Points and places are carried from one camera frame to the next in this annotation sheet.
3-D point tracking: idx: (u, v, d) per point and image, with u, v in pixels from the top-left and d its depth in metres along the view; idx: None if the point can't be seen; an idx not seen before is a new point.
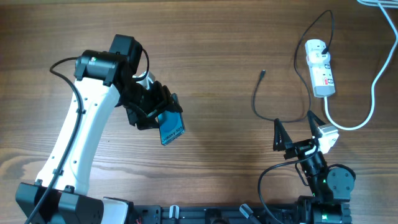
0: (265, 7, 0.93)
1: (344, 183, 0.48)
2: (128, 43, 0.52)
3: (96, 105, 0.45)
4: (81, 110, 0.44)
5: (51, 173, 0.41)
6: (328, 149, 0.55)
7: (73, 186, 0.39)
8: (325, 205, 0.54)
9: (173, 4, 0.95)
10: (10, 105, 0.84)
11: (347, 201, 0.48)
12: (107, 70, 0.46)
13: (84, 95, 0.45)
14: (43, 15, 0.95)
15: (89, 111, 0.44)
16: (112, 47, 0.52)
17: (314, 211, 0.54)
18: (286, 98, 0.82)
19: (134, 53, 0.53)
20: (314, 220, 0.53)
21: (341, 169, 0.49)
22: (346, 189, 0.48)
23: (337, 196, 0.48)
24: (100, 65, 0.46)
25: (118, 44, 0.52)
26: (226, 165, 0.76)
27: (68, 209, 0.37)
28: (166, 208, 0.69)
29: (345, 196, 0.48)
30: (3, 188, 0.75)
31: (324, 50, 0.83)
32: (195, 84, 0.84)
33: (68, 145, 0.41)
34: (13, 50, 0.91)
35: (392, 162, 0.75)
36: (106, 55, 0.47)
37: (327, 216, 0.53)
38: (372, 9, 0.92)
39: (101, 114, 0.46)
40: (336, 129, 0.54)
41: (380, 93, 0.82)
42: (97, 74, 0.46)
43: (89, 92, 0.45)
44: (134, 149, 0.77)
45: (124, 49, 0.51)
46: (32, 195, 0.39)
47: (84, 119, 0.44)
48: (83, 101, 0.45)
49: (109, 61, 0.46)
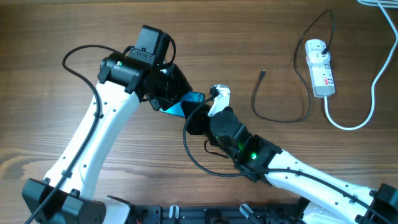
0: (265, 7, 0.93)
1: (218, 125, 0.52)
2: (154, 38, 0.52)
3: (115, 111, 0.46)
4: (99, 114, 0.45)
5: (60, 174, 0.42)
6: (225, 92, 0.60)
7: (79, 190, 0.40)
8: (247, 150, 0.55)
9: (173, 4, 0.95)
10: (10, 104, 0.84)
11: (241, 127, 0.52)
12: (130, 77, 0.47)
13: (104, 99, 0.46)
14: (43, 15, 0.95)
15: (106, 117, 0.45)
16: (139, 40, 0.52)
17: (247, 163, 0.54)
18: (286, 98, 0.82)
19: (161, 47, 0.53)
20: (254, 168, 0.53)
21: (212, 117, 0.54)
22: (222, 128, 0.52)
23: (234, 134, 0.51)
24: (124, 70, 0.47)
25: (146, 37, 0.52)
26: (227, 165, 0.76)
27: (71, 213, 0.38)
28: (166, 208, 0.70)
29: (236, 129, 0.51)
30: (4, 188, 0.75)
31: (324, 50, 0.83)
32: (195, 84, 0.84)
33: (82, 148, 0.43)
34: (13, 50, 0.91)
35: (392, 162, 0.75)
36: (132, 61, 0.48)
37: (257, 155, 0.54)
38: (372, 9, 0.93)
39: (117, 121, 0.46)
40: (221, 95, 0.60)
41: (380, 93, 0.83)
42: (120, 79, 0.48)
43: (110, 97, 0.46)
44: (134, 149, 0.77)
45: (151, 45, 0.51)
46: (37, 193, 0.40)
47: (101, 123, 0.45)
48: (103, 104, 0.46)
49: (133, 68, 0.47)
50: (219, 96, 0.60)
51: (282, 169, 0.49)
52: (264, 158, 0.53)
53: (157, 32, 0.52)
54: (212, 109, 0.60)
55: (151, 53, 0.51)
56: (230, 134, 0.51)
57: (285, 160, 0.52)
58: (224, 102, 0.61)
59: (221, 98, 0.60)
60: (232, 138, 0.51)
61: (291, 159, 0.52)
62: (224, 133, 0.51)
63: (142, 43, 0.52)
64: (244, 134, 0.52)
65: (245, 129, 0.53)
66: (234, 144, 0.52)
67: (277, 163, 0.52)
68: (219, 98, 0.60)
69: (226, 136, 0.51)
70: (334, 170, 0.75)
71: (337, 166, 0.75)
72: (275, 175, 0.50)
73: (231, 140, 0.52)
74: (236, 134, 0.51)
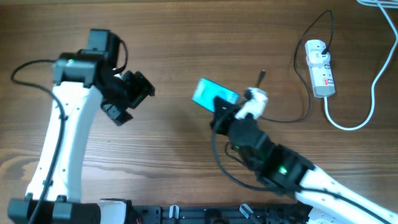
0: (265, 7, 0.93)
1: (238, 132, 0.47)
2: (104, 37, 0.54)
3: (78, 108, 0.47)
4: (63, 116, 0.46)
5: (41, 184, 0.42)
6: (260, 96, 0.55)
7: (64, 195, 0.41)
8: (275, 163, 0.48)
9: (173, 4, 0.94)
10: (10, 105, 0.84)
11: (263, 134, 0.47)
12: (86, 70, 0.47)
13: (64, 101, 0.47)
14: (43, 15, 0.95)
15: (71, 117, 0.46)
16: (89, 42, 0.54)
17: (273, 177, 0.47)
18: (286, 98, 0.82)
19: (112, 46, 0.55)
20: (283, 184, 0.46)
21: (232, 125, 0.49)
22: (242, 136, 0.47)
23: (255, 144, 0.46)
24: (77, 65, 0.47)
25: (96, 37, 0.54)
26: (227, 165, 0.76)
27: (62, 218, 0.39)
28: (166, 208, 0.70)
29: (257, 137, 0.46)
30: (4, 188, 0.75)
31: (324, 50, 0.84)
32: (195, 84, 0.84)
33: (55, 154, 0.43)
34: (14, 50, 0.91)
35: (392, 162, 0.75)
36: (84, 56, 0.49)
37: (286, 169, 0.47)
38: (372, 9, 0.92)
39: (84, 118, 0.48)
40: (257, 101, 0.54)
41: (380, 94, 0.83)
42: (76, 76, 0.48)
43: (69, 97, 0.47)
44: (134, 149, 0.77)
45: (102, 44, 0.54)
46: (24, 209, 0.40)
47: (68, 124, 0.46)
48: (64, 106, 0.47)
49: (87, 61, 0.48)
50: (254, 101, 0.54)
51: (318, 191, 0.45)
52: (296, 173, 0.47)
53: (106, 32, 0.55)
54: (240, 113, 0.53)
55: (104, 50, 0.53)
56: (251, 144, 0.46)
57: (319, 179, 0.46)
58: (257, 108, 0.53)
59: (255, 103, 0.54)
60: (254, 147, 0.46)
61: (326, 178, 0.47)
62: (245, 142, 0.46)
63: (92, 43, 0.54)
64: (266, 142, 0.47)
65: (267, 136, 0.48)
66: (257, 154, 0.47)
67: (310, 180, 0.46)
68: (254, 103, 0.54)
69: (248, 145, 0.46)
70: (334, 170, 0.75)
71: (337, 167, 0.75)
72: (309, 195, 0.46)
73: (252, 151, 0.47)
74: (259, 144, 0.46)
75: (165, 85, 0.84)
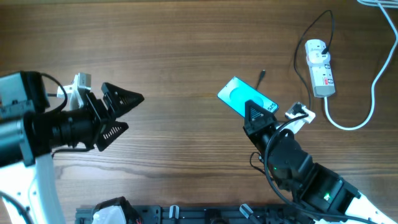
0: (265, 7, 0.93)
1: (278, 155, 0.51)
2: (21, 84, 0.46)
3: (35, 192, 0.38)
4: (22, 210, 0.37)
5: None
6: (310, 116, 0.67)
7: None
8: (314, 187, 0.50)
9: (173, 4, 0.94)
10: None
11: (306, 155, 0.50)
12: (13, 137, 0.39)
13: (12, 191, 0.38)
14: (42, 15, 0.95)
15: (32, 205, 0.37)
16: (3, 96, 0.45)
17: (311, 200, 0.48)
18: (286, 98, 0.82)
19: (33, 90, 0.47)
20: (324, 208, 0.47)
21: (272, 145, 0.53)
22: (283, 159, 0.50)
23: (295, 167, 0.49)
24: (2, 137, 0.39)
25: (9, 87, 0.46)
26: (227, 165, 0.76)
27: None
28: (166, 208, 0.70)
29: (298, 160, 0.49)
30: None
31: (324, 50, 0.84)
32: (195, 84, 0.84)
33: None
34: (13, 50, 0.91)
35: (392, 162, 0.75)
36: (4, 121, 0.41)
37: (329, 195, 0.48)
38: (372, 9, 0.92)
39: (48, 195, 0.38)
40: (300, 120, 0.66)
41: (380, 93, 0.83)
42: (4, 150, 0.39)
43: (15, 185, 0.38)
44: (134, 149, 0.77)
45: (21, 93, 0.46)
46: None
47: (33, 215, 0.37)
48: (17, 197, 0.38)
49: (10, 126, 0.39)
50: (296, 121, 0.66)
51: (364, 221, 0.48)
52: (337, 199, 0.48)
53: (18, 74, 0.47)
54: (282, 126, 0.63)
55: (25, 100, 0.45)
56: (292, 167, 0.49)
57: (364, 208, 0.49)
58: (297, 127, 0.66)
59: (295, 123, 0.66)
60: (295, 170, 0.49)
61: (372, 208, 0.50)
62: (286, 165, 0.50)
63: (9, 96, 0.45)
64: (309, 164, 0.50)
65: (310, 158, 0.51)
66: (296, 177, 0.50)
67: (354, 209, 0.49)
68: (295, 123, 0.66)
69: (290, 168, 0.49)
70: (334, 170, 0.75)
71: (337, 166, 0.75)
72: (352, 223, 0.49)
73: (292, 173, 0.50)
74: (300, 167, 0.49)
75: (165, 84, 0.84)
